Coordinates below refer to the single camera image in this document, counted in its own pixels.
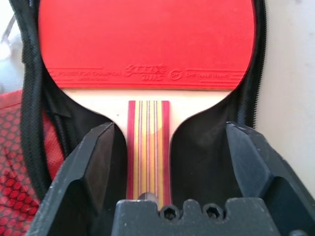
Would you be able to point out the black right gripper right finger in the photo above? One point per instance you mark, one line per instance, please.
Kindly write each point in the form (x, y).
(261, 162)

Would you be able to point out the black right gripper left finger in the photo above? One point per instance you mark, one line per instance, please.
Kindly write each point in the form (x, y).
(73, 177)

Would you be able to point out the red black paddle case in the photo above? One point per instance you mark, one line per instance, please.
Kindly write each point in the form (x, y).
(14, 172)

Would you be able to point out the red ping-pong paddle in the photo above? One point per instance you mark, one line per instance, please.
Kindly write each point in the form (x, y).
(147, 37)

